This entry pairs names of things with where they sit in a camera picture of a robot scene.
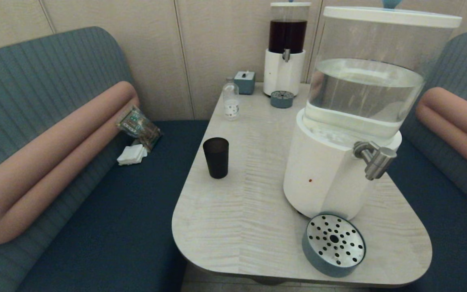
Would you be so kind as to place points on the black plastic cup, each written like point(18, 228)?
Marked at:
point(216, 160)

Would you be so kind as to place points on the large metal dispenser tap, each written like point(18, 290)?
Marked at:
point(377, 162)

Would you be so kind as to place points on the small clear glass bottle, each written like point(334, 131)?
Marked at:
point(231, 105)

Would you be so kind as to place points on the small blue tissue box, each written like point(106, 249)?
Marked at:
point(244, 83)

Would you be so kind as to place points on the small blue round drip tray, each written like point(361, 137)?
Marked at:
point(281, 100)

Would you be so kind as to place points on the small dark drink dispenser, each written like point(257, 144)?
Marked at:
point(282, 75)

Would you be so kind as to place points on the large clear water dispenser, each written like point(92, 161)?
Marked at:
point(322, 174)

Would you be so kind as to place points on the clear plastic snack packet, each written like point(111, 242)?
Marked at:
point(138, 125)

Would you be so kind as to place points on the white folded napkins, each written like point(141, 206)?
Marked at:
point(131, 155)

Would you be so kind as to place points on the small metal dispenser tap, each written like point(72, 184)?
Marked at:
point(286, 54)

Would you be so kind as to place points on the large blue round drip tray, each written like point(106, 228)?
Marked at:
point(334, 243)

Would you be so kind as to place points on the teal ribbed sofa bench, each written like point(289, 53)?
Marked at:
point(116, 227)
point(440, 219)

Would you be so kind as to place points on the pink bolster cushion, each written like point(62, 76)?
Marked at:
point(47, 162)
point(456, 121)

